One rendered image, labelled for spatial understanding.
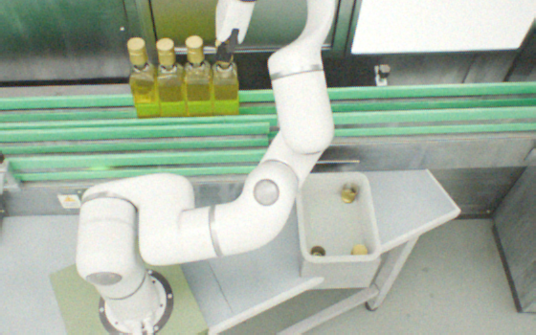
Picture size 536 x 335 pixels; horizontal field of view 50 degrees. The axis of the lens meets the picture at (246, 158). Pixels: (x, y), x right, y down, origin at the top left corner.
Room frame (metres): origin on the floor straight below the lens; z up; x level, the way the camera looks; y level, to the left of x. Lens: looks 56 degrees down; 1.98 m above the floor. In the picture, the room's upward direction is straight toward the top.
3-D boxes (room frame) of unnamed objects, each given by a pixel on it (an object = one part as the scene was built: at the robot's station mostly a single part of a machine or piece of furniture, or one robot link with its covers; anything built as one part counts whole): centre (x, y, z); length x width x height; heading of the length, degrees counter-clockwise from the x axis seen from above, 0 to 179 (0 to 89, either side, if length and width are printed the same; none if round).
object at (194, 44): (0.83, 0.10, 1.14); 0.04 x 0.04 x 0.04
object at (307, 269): (0.64, -0.20, 0.79); 0.27 x 0.17 x 0.08; 2
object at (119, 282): (0.42, 0.24, 1.06); 0.13 x 0.10 x 0.16; 5
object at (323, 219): (0.62, -0.20, 0.80); 0.22 x 0.17 x 0.09; 2
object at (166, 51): (0.82, 0.16, 1.14); 0.04 x 0.04 x 0.04
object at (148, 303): (0.40, 0.23, 0.90); 0.16 x 0.13 x 0.15; 22
